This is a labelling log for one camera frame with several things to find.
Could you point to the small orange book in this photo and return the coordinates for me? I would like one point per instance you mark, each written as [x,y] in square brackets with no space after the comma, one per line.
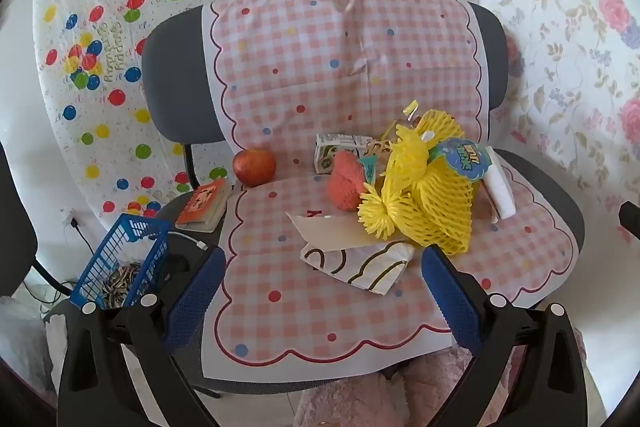
[202,203]

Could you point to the gold twist tie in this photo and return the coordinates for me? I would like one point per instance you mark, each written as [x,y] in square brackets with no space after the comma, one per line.
[411,109]

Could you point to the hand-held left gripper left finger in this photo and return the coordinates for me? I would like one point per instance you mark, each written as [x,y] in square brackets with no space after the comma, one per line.
[192,294]

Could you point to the pink fluffy rug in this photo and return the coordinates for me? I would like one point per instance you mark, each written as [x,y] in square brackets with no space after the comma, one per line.
[425,389]

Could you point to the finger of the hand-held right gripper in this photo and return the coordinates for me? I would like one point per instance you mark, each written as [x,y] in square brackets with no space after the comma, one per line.
[631,214]

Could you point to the yellow foam net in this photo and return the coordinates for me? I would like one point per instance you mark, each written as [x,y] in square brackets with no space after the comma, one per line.
[445,209]

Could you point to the small milk carton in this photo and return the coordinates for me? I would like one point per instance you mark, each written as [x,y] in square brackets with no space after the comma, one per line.
[330,152]

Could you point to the orange foam net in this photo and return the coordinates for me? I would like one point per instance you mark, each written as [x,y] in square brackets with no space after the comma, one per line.
[345,187]

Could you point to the pink checkered cloth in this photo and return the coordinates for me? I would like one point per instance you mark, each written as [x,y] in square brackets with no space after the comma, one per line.
[300,57]

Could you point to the black chair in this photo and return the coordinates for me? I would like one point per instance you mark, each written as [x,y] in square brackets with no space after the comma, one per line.
[15,217]

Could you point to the floral print sheet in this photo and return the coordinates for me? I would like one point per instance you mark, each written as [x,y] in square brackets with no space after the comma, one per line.
[575,57]

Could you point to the striped crumpled wrappers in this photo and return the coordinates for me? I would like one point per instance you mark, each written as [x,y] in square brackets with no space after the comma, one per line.
[120,283]

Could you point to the beige paper piece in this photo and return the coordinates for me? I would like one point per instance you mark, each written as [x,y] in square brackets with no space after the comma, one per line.
[330,232]

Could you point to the red apple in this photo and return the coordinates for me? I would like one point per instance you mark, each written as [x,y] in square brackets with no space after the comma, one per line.
[254,167]

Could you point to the blue round paper label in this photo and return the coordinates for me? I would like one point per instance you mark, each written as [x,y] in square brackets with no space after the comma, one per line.
[462,159]

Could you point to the white tube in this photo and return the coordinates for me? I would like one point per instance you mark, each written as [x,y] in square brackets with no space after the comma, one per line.
[500,192]

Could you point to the grey office chair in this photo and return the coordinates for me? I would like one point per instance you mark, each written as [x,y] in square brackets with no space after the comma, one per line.
[170,72]

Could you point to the wall outlet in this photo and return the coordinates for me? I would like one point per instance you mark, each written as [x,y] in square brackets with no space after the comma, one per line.
[67,217]

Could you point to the white gold-striped paper bag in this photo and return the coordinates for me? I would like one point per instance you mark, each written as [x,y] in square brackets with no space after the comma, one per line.
[370,272]

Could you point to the blue plastic basket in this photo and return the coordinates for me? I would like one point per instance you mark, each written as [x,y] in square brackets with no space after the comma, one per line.
[135,227]

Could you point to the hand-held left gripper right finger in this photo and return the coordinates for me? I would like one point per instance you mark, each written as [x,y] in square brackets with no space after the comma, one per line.
[452,299]

